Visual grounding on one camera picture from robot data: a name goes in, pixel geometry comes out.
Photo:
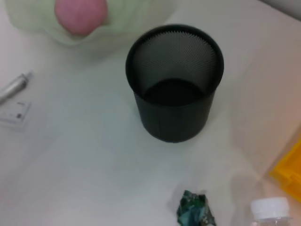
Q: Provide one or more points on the green plastic wrapper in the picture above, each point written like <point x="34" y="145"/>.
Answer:
<point x="192" y="209"/>

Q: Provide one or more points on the clear water bottle green label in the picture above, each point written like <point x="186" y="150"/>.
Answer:
<point x="270" y="209"/>

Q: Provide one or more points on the pale green wavy fruit bowl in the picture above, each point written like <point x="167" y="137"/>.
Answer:
<point x="30" y="16"/>

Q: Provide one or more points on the yellow plastic storage bin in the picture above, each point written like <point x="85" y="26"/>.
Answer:
<point x="289" y="171"/>

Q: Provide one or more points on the black mesh pen cup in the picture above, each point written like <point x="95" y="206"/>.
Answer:
<point x="174" y="117"/>

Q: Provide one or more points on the silver ballpoint pen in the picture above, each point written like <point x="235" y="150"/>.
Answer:
<point x="14" y="88"/>

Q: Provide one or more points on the pink peach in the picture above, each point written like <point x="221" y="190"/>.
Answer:
<point x="81" y="14"/>

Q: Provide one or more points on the clear plastic ruler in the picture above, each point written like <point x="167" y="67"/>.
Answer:
<point x="14" y="115"/>

